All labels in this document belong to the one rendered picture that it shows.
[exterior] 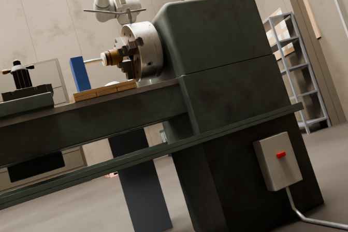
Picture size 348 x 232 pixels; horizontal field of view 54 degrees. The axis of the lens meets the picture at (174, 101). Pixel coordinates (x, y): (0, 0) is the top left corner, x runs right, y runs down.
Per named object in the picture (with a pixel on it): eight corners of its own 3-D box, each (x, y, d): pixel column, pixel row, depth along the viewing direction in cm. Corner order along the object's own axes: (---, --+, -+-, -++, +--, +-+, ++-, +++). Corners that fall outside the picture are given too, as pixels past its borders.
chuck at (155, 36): (148, 79, 207) (136, 27, 204) (168, 75, 178) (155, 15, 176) (143, 80, 206) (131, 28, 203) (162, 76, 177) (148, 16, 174)
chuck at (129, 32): (143, 80, 206) (131, 28, 203) (162, 76, 177) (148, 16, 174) (129, 83, 202) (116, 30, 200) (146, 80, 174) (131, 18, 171)
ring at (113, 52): (117, 50, 189) (101, 53, 186) (120, 44, 181) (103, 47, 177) (121, 66, 188) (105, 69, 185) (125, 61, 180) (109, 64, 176)
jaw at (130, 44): (135, 46, 185) (141, 37, 174) (138, 55, 185) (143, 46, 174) (116, 50, 181) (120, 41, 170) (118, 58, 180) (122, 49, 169)
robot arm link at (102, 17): (90, -5, 224) (111, -8, 228) (90, 13, 240) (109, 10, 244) (97, 11, 219) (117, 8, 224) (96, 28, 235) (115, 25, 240)
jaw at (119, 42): (133, 53, 191) (126, 40, 198) (133, 45, 188) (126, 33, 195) (114, 56, 187) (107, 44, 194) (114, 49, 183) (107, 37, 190)
